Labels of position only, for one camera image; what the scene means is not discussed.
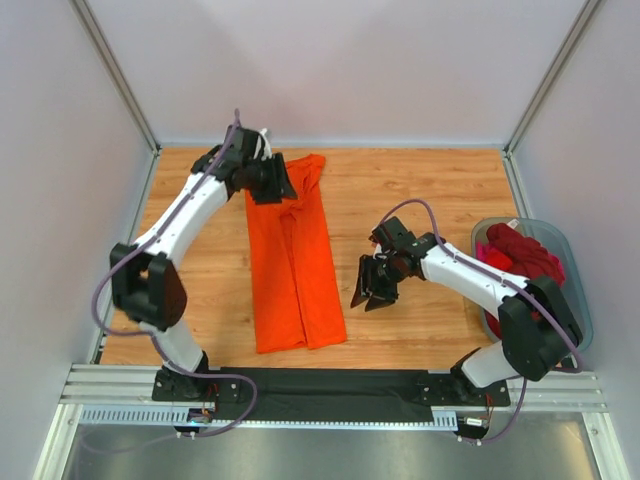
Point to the black cloth strip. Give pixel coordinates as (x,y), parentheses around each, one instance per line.
(374,394)

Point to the aluminium corner post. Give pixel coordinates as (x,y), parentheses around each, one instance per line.
(97,37)
(578,28)

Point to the right aluminium corner post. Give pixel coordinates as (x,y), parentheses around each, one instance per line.
(578,28)

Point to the aluminium front rail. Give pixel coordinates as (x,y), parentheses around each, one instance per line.
(105,384)

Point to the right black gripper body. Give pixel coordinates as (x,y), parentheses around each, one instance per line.
(379,275)

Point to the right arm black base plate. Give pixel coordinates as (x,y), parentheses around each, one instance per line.
(447,389)

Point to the slotted grey cable duct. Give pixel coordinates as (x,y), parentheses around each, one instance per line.
(182,416)

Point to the dark red t shirt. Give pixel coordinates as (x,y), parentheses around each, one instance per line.
(520,250)

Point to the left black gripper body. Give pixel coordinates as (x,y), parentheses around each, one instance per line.
(272,178)

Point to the magenta t shirt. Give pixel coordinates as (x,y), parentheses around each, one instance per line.
(555,265)

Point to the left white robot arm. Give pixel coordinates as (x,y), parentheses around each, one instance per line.
(144,276)

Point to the clear plastic basket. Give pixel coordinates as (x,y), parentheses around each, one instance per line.
(532,248)

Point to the left aluminium corner post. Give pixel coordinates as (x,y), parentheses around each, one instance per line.
(97,37)

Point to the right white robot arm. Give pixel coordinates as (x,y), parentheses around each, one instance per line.
(538,328)

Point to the orange t shirt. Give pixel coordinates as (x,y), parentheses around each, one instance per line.
(296,300)

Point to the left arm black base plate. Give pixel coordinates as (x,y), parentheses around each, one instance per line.
(171,386)

